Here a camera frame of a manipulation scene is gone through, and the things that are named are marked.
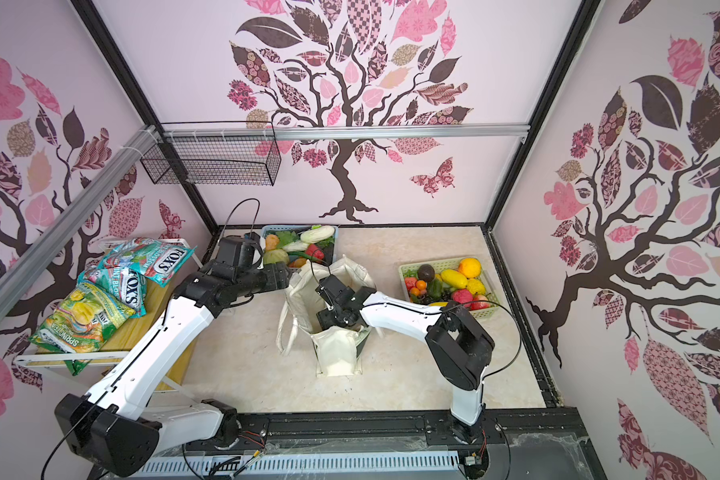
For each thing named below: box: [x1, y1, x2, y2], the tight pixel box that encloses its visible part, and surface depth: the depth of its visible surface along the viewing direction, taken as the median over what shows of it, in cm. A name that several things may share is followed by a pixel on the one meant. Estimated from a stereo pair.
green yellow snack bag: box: [28, 282, 136, 376], surface depth 55 cm
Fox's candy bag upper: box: [99, 238, 197, 288], surface depth 64 cm
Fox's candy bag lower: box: [77, 264, 147, 319], surface depth 60 cm
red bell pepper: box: [305, 244, 325, 261], surface depth 105 cm
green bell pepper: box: [427, 279, 444, 301], surface depth 97 cm
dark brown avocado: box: [418, 264, 435, 282], surface depth 99 cm
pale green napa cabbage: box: [300, 225, 335, 243], surface depth 108 cm
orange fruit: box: [458, 257, 481, 279], surface depth 99 cm
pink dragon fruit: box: [452, 288, 473, 304], surface depth 94 cm
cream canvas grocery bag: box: [277, 254, 377, 377], surface depth 81 cm
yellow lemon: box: [467, 278, 486, 295], surface depth 97 cm
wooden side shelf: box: [15, 238, 203, 375], surface depth 57 cm
